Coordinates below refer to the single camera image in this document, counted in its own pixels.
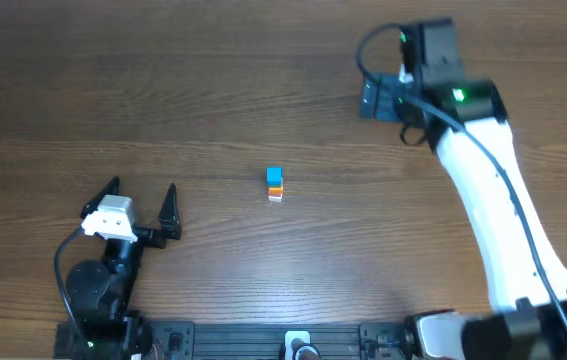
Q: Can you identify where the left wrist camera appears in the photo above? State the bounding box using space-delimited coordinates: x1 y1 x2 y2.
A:
80 194 139 244

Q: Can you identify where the black cable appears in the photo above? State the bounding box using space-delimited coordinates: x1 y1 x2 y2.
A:
355 22 464 132
53 227 89 351

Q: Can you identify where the mounting rail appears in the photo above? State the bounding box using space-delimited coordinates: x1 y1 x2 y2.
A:
54 320 414 360

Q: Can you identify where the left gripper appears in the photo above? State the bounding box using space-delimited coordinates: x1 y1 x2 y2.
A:
79 175 184 251

